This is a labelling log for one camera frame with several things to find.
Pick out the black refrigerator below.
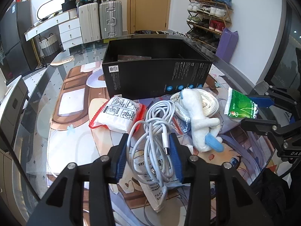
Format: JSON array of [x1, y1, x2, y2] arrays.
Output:
[[1, 1, 38, 77]]

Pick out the anime print desk mat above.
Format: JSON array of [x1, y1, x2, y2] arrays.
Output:
[[45, 62, 276, 226]]

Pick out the white medicine sachet bag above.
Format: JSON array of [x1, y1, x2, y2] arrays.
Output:
[[117, 154, 189, 212]]

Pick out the black cardboard box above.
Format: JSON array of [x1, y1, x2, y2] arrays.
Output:
[[102, 37, 212, 100]]

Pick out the oval mirror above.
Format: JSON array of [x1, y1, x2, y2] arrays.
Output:
[[36, 0, 65, 21]]

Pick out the white trash bin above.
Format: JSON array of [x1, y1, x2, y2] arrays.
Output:
[[134, 30, 158, 35]]

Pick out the white charging cable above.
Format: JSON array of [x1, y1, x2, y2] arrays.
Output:
[[126, 99, 177, 186]]

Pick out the silver suitcase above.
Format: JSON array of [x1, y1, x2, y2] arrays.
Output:
[[99, 1, 122, 39]]

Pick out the woven laundry basket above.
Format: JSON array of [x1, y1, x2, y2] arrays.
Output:
[[39, 33, 61, 57]]

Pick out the white suitcase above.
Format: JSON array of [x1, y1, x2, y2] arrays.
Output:
[[79, 3, 101, 43]]

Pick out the black handbag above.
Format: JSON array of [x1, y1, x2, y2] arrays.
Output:
[[62, 0, 76, 12]]

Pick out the cream shoelace bag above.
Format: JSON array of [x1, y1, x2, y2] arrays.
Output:
[[170, 88, 219, 122]]

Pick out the wooden door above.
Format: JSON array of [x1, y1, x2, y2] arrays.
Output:
[[127, 0, 171, 34]]

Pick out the wooden shoe rack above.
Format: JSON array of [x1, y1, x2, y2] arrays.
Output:
[[186, 0, 232, 53]]

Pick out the red white tissue pack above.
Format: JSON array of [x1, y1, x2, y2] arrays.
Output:
[[89, 96, 146, 134]]

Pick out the white dresser desk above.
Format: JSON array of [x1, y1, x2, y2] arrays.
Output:
[[24, 9, 83, 50]]

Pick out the green tissue pack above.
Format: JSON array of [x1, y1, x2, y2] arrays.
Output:
[[224, 87, 258, 119]]

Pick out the purple bag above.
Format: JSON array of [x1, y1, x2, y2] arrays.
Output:
[[215, 27, 239, 63]]

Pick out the grey side cabinet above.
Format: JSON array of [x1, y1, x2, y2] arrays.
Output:
[[1, 76, 29, 147]]

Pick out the white plush toy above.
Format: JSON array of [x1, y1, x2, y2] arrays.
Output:
[[179, 88, 225, 153]]

